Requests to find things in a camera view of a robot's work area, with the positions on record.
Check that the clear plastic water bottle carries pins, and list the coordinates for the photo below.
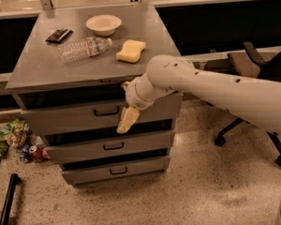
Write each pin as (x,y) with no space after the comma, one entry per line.
(84,48)

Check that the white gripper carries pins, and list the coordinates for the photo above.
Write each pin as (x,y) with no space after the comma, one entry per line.
(133,97)

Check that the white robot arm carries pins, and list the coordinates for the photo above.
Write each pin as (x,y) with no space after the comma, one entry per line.
(257,101)

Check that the grey drawer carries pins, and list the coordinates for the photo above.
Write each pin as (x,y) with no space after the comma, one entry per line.
(80,151)
(117,170)
(101,114)

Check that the green chip bag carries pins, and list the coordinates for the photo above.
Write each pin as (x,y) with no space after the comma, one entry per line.
(11,134)

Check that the grey middle drawer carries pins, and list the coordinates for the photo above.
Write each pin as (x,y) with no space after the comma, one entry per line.
(80,151)

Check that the grey bottom drawer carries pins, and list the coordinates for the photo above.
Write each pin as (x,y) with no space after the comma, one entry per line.
(117,170)

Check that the grey drawer cabinet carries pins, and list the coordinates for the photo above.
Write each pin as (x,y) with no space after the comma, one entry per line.
(41,79)

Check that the yellow sponge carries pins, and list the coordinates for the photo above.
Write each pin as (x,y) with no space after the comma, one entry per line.
(131,51)

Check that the blue soda can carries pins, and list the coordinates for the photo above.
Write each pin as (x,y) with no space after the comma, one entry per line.
(25,154)

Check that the grey top drawer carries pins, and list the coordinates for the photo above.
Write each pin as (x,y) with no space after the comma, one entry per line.
(101,114)

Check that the black office chair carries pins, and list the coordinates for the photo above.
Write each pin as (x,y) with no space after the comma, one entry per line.
(254,64)

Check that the white bowl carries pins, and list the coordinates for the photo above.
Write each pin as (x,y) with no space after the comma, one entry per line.
(103,25)

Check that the black floor stand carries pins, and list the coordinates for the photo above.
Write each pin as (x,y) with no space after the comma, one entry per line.
(13,182)

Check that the red soda can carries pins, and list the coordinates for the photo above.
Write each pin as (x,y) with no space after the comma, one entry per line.
(35,153)

